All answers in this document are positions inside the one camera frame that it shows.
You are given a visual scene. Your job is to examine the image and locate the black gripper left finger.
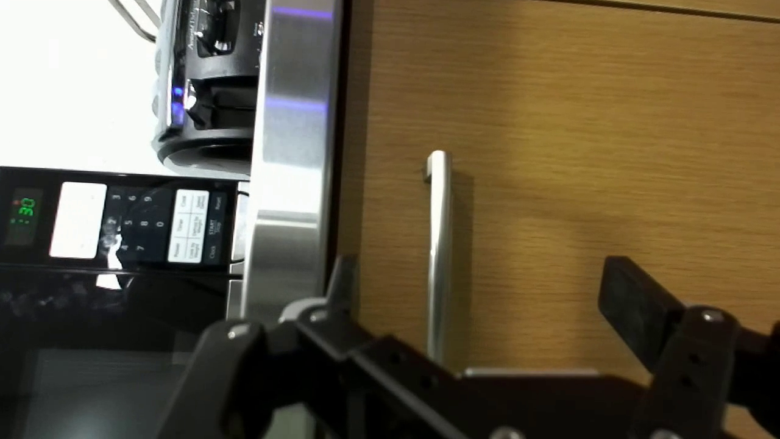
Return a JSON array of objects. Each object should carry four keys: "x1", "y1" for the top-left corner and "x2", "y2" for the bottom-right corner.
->
[{"x1": 157, "y1": 254, "x2": 489, "y2": 439}]

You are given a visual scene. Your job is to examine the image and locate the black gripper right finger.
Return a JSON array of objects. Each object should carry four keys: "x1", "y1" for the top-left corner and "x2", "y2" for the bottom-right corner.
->
[{"x1": 597, "y1": 254, "x2": 780, "y2": 439}]

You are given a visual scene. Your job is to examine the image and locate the steel cupboard door handle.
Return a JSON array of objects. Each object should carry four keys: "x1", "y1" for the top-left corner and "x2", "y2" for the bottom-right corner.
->
[{"x1": 422, "y1": 148, "x2": 453, "y2": 370}]

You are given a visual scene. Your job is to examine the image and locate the wooden cupboard door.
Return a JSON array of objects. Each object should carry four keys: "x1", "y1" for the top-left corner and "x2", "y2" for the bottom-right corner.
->
[
  {"x1": 338, "y1": 0, "x2": 780, "y2": 439},
  {"x1": 550, "y1": 0, "x2": 780, "y2": 21}
]

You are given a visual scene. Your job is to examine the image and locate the black steel microwave oven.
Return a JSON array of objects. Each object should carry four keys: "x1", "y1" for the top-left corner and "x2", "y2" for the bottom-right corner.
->
[{"x1": 0, "y1": 166, "x2": 252, "y2": 439}]

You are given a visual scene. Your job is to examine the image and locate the black four-slot toaster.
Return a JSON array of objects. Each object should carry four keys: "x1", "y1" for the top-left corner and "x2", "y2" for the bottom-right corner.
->
[{"x1": 152, "y1": 0, "x2": 269, "y2": 168}]

